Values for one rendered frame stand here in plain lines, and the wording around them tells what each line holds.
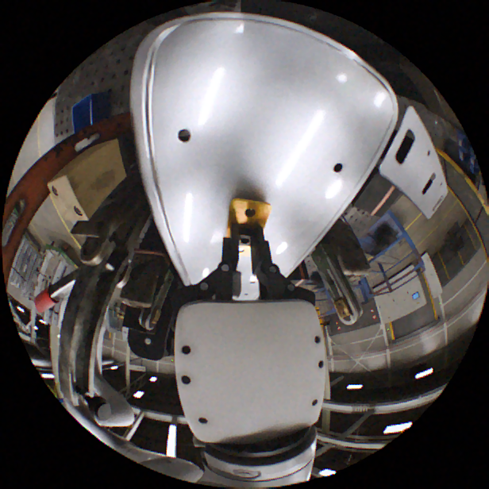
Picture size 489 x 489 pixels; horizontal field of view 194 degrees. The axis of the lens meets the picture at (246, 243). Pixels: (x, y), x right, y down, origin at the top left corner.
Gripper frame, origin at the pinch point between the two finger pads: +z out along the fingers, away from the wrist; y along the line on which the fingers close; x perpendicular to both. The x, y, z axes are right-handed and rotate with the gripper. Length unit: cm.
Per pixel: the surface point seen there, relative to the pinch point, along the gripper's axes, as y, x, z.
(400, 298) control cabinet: 745, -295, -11
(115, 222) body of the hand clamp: -13.1, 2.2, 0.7
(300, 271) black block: 17.6, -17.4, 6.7
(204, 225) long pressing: -4.4, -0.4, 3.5
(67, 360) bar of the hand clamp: -14.7, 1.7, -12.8
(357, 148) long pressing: 8.0, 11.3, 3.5
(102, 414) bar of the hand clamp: -12.3, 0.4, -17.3
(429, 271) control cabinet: 773, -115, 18
